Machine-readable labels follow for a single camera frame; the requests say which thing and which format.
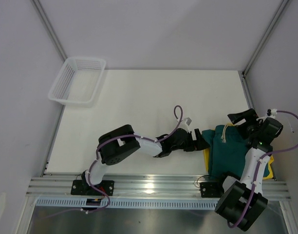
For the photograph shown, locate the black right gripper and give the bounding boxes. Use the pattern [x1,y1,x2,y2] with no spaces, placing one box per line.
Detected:
[227,108,262,140]

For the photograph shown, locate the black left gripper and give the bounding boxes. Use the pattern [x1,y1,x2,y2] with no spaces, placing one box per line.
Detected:
[170,128,209,152]

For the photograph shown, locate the yellow shorts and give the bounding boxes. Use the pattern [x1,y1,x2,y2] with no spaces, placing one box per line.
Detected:
[202,121,276,180]

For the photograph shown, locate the green shorts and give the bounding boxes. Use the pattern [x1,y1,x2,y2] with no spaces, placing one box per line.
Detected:
[201,124,270,180]

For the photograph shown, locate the white plastic basket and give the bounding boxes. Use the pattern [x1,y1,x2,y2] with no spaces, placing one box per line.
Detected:
[48,57,106,107]

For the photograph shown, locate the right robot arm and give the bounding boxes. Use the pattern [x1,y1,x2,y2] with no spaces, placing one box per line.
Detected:
[215,109,283,232]

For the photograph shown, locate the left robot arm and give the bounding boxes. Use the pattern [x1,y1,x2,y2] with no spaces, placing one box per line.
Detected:
[81,124,210,195]

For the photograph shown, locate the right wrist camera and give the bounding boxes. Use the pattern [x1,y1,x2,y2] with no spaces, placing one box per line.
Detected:
[266,109,278,119]

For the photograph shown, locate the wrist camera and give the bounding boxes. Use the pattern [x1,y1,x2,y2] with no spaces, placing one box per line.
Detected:
[266,109,278,119]
[182,117,192,132]

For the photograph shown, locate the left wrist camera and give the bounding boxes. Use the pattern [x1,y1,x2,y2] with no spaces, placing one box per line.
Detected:
[182,117,192,132]

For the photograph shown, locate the right corner aluminium post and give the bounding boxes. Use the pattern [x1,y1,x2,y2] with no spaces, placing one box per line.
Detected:
[242,0,292,76]

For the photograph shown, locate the corner aluminium post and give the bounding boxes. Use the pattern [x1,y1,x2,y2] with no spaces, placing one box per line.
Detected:
[30,0,67,61]
[242,0,292,76]

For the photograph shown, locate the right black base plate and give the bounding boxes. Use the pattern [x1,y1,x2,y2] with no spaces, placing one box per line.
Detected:
[196,175,224,198]

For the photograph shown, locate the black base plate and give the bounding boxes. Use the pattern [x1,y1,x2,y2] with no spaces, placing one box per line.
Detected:
[71,180,114,196]
[196,175,224,198]

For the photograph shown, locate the aluminium rail frame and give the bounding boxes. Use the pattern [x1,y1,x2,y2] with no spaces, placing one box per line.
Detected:
[26,174,292,201]

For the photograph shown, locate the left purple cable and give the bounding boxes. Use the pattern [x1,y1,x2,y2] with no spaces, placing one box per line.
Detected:
[87,105,185,215]

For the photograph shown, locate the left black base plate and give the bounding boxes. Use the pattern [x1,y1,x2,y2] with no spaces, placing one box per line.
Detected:
[71,180,114,196]

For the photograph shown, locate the white slotted cable duct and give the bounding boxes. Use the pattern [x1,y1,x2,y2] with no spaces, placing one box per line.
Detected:
[36,197,218,210]

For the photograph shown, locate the left corner aluminium post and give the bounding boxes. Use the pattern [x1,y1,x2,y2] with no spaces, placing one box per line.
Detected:
[30,0,67,61]

